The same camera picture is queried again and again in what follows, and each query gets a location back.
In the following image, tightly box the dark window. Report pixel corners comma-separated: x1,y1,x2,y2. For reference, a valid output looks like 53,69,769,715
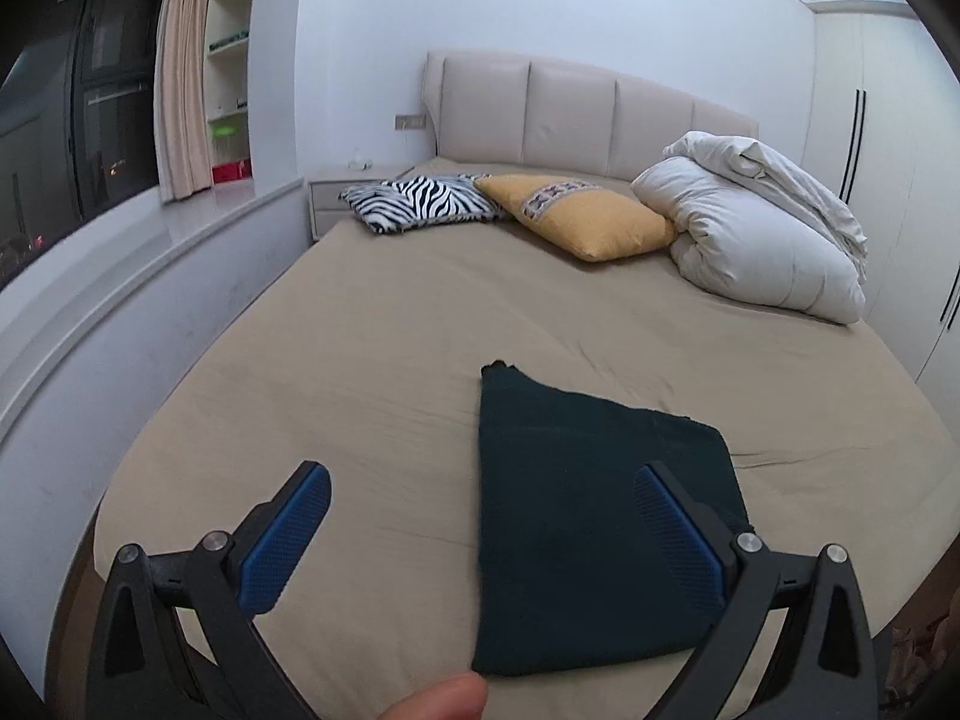
0,0,170,293

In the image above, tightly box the beige bed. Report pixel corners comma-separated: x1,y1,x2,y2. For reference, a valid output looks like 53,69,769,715
90,157,960,720

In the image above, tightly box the white built-in shelf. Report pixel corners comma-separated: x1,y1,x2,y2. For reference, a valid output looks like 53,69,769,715
204,0,260,185

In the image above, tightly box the beige curtain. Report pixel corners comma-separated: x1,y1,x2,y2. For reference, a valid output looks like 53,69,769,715
154,0,219,203

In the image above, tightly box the white nightstand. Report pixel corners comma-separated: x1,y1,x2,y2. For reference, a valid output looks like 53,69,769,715
306,163,416,243

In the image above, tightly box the dark green knit sweater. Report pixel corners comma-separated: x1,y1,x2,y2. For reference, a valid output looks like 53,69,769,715
471,361,754,677

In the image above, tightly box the yellow pillow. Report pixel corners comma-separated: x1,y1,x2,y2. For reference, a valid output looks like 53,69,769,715
474,174,680,263

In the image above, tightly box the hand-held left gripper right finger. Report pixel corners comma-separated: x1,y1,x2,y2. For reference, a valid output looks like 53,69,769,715
634,463,878,720

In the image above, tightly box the white duvet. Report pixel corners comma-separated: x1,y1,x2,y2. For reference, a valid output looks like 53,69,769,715
630,130,871,326

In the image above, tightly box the zebra print pillow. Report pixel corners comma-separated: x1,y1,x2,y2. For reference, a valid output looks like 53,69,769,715
339,174,512,236

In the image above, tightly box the cream padded headboard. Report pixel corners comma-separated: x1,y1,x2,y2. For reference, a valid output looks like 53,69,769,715
421,50,760,166

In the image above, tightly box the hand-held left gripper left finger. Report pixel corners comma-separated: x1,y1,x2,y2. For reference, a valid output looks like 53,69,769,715
86,461,332,720

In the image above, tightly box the white wardrobe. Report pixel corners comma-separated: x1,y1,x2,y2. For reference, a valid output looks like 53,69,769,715
801,0,960,410

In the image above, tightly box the white window ledge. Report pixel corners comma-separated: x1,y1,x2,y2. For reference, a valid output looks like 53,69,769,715
0,178,305,432

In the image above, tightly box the person's left hand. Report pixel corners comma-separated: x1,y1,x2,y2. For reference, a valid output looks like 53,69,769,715
373,673,490,720

